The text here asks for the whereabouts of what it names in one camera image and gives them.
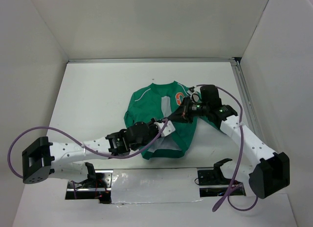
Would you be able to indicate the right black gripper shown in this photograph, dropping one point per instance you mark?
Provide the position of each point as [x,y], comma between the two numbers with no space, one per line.
[183,113]

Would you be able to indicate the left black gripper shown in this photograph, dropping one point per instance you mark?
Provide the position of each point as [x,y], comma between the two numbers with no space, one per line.
[151,123]

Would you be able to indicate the green jacket with white lettering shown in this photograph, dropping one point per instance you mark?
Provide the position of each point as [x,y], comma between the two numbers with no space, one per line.
[159,101]

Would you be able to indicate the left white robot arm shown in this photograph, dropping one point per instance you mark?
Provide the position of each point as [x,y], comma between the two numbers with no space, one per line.
[43,159]

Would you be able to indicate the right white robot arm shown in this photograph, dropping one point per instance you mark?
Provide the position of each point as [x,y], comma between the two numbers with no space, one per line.
[271,170]

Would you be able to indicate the silver tape patch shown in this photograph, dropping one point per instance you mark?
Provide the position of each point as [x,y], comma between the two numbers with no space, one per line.
[154,186]

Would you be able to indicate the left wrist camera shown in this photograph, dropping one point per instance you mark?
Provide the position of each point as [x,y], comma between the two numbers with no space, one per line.
[166,128]

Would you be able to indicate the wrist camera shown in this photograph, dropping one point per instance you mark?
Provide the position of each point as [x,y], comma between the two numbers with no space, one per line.
[194,95]
[166,128]

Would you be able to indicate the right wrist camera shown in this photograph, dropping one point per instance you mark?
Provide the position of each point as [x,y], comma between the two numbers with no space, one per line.
[194,95]

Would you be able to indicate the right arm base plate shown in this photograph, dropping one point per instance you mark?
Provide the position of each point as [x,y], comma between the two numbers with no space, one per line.
[211,183]

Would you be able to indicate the aluminium frame rail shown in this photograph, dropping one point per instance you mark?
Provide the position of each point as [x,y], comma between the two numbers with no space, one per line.
[95,94]

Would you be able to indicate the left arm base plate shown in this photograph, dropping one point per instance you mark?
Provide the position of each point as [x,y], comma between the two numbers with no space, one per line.
[98,189]

